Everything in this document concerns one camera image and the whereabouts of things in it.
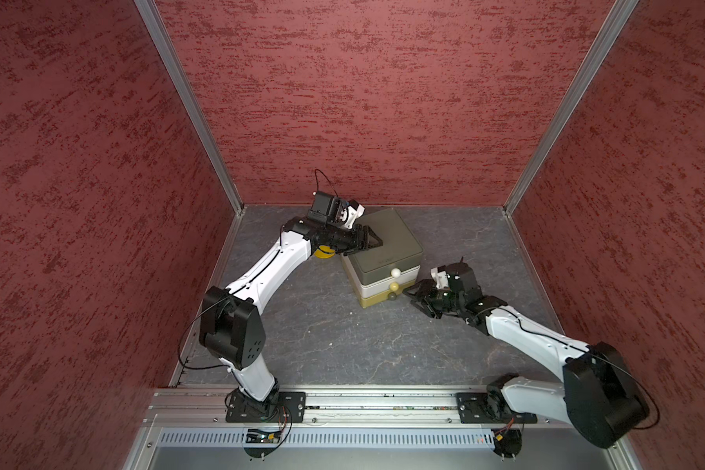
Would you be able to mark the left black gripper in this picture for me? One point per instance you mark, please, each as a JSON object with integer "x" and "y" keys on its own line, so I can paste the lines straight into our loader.
{"x": 361, "y": 242}

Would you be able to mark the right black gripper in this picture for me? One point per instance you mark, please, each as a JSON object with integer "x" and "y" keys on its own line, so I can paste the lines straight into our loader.
{"x": 427, "y": 306}

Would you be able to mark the olive green drawer cabinet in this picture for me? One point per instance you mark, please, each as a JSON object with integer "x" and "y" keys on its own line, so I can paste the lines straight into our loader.
{"x": 400, "y": 249}

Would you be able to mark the white drawer yellow knob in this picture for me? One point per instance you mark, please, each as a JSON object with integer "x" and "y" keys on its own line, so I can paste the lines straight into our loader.
{"x": 392, "y": 283}

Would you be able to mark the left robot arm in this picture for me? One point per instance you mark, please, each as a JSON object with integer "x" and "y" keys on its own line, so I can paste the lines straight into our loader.
{"x": 231, "y": 327}

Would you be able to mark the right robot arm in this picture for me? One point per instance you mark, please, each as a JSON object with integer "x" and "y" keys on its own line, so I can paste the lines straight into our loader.
{"x": 594, "y": 391}

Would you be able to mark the yellow pen cup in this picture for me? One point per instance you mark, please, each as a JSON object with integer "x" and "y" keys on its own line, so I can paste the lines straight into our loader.
{"x": 324, "y": 253}

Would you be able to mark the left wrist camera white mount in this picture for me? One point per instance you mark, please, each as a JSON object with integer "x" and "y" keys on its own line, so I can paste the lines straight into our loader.
{"x": 349, "y": 212}

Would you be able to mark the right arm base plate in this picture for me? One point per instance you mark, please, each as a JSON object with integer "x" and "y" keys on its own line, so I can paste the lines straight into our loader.
{"x": 490, "y": 409}

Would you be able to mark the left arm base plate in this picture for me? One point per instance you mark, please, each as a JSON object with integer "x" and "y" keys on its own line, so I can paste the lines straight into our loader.
{"x": 278, "y": 407}

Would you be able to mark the aluminium front rail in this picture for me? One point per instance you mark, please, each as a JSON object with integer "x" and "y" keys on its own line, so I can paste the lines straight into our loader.
{"x": 320, "y": 407}

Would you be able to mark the left aluminium corner post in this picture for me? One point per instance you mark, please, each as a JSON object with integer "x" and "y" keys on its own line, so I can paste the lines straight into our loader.
{"x": 156, "y": 28}

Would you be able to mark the aluminium corner post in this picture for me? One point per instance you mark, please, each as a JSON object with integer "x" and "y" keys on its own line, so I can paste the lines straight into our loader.
{"x": 612, "y": 26}
{"x": 156, "y": 28}

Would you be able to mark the right aluminium corner post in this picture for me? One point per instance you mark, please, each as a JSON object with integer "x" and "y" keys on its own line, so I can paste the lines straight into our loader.
{"x": 612, "y": 26}

